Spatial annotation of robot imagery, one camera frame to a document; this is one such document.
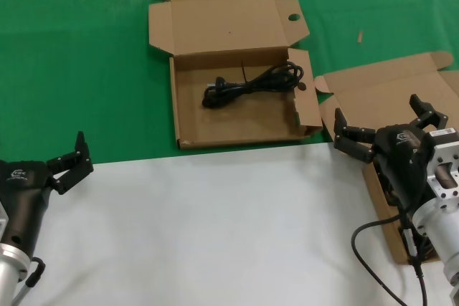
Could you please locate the white table cloth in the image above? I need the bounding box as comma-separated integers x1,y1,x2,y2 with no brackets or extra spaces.
0,140,459,306

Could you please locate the open cardboard box round hole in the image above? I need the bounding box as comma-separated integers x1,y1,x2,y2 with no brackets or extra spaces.
147,0,323,150

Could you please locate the aluminium right wrist camera bracket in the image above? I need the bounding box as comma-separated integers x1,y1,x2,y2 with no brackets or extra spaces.
426,127,459,201

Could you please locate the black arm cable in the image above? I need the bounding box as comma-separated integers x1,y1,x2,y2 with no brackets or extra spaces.
12,255,47,306
351,209,430,306

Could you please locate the aluminium left wrist camera bracket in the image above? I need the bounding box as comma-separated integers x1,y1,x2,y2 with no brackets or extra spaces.
0,207,9,239

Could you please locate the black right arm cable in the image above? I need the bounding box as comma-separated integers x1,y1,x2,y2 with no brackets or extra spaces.
351,209,430,306

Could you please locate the black power cable with plug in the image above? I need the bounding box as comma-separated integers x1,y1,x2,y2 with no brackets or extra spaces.
201,62,305,109

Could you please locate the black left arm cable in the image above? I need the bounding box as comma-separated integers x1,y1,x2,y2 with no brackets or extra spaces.
12,255,47,306

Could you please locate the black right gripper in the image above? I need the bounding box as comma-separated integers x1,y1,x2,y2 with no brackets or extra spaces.
333,93,449,214

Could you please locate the green table cloth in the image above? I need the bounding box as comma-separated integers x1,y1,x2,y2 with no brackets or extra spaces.
0,0,459,163

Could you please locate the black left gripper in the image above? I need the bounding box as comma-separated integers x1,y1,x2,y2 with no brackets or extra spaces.
0,130,95,254

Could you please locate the aluminium wrist camera bracket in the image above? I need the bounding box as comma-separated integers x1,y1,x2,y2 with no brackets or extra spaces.
0,207,9,239
426,127,459,201

